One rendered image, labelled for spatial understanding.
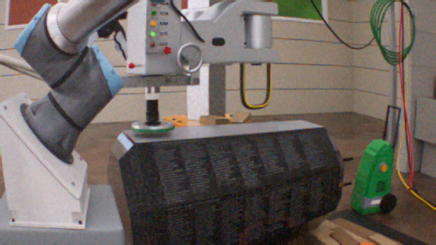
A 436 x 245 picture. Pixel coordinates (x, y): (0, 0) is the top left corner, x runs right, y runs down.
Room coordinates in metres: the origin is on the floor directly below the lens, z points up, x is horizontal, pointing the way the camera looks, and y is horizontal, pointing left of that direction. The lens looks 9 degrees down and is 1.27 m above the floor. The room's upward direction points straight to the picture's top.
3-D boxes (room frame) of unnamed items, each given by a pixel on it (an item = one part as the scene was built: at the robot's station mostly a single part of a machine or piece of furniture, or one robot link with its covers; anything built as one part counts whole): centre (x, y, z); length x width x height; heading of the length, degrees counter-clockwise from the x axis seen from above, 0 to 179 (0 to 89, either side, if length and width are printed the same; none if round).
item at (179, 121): (3.23, 0.08, 0.76); 0.49 x 0.49 x 0.05; 23
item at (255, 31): (2.65, -0.21, 1.37); 0.19 x 0.19 x 0.20
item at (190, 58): (2.23, 0.15, 1.22); 0.15 x 0.10 x 0.15; 126
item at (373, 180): (3.34, -1.29, 0.43); 0.35 x 0.35 x 0.87; 8
